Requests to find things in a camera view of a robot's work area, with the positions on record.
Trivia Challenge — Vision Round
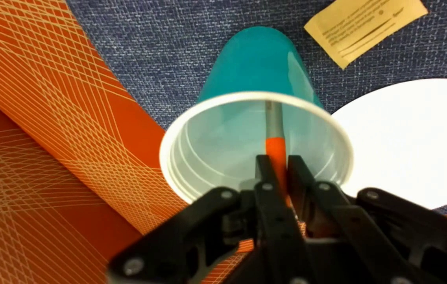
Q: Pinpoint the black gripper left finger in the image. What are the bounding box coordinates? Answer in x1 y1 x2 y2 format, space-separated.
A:
109 155 308 284

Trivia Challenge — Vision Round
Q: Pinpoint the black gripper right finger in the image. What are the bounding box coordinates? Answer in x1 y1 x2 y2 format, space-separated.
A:
286 155 447 284

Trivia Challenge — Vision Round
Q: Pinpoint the orange and white marker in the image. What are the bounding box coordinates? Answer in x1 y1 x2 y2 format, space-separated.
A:
261 100 293 198

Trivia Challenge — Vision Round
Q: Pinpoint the white round plate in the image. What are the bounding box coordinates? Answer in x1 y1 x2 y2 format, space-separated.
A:
331 78 447 212

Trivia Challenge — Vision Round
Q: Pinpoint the teal plastic cup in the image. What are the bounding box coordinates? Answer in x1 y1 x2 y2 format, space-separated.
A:
157 26 356 206

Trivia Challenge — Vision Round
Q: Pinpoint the navy blue cloth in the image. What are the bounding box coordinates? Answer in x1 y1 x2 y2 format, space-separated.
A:
65 0 447 218

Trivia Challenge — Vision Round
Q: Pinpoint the orange patterned cloth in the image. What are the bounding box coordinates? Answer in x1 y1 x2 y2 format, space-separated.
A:
0 0 260 284

